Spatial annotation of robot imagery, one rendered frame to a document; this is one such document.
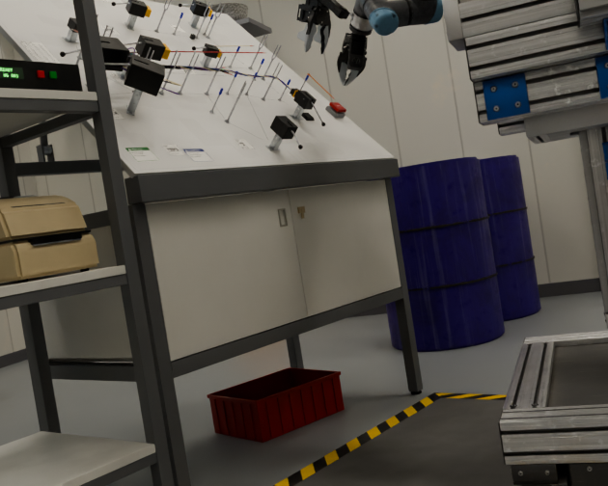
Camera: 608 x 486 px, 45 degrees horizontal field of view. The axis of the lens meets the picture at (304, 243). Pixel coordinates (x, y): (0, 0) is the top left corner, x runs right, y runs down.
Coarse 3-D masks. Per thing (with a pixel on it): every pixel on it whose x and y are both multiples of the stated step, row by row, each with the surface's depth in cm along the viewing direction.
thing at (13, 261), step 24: (0, 216) 154; (24, 216) 157; (48, 216) 162; (72, 216) 167; (0, 240) 155; (24, 240) 155; (48, 240) 158; (72, 240) 163; (0, 264) 155; (24, 264) 152; (48, 264) 157; (72, 264) 162; (96, 264) 168
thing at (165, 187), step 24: (264, 168) 210; (288, 168) 217; (312, 168) 226; (336, 168) 236; (360, 168) 247; (384, 168) 258; (144, 192) 175; (168, 192) 181; (192, 192) 187; (216, 192) 194; (240, 192) 202
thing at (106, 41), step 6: (102, 36) 193; (102, 42) 190; (108, 42) 192; (114, 42) 193; (120, 42) 195; (102, 48) 188; (108, 48) 189; (114, 48) 190; (120, 48) 192; (126, 48) 194; (60, 54) 184; (66, 54) 185; (108, 54) 190; (114, 54) 191; (120, 54) 192; (126, 54) 194; (108, 60) 191; (114, 60) 192; (120, 60) 194; (108, 66) 193; (114, 66) 194; (120, 66) 195
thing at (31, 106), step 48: (96, 48) 168; (0, 96) 149; (48, 96) 157; (96, 96) 167; (0, 144) 196; (0, 288) 145; (48, 288) 153; (96, 288) 162; (144, 336) 170; (48, 384) 199; (144, 384) 169; (48, 432) 197; (0, 480) 159; (48, 480) 154; (96, 480) 157
